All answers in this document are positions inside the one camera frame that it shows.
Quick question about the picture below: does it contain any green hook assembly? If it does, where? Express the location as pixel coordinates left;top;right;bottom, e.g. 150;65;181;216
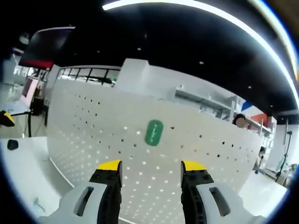
33;197;46;212

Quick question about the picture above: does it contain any grey metal shelving rack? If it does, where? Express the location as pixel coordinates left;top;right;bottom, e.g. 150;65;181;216
174;85;278;140

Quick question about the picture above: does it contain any small black object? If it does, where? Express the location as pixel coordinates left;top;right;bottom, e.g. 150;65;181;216
7;139;19;151

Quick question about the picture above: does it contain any black framed glass partition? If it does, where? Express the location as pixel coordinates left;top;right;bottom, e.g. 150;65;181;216
57;67;122;87

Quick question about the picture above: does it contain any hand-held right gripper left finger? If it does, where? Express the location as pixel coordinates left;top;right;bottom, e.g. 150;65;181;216
39;159;123;224

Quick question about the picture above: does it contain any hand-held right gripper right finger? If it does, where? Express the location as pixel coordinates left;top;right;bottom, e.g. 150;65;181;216
181;160;267;224

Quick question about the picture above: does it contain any white perforated pegboard panel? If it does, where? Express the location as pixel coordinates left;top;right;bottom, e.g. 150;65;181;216
45;79;263;222

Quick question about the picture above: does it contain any black light stand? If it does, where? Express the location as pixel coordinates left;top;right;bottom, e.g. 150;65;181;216
275;130;295;183

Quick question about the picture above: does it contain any black metal stand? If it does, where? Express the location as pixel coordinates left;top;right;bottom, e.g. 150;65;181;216
10;109;33;138

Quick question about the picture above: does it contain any long ceiling light strip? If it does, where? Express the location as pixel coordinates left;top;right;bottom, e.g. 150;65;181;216
102;0;299;103

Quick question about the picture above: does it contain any large black wall screen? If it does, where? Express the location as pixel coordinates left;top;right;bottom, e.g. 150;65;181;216
18;26;77;69

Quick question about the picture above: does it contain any red blue striped wall banner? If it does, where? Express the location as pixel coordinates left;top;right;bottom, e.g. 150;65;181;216
242;99;274;125

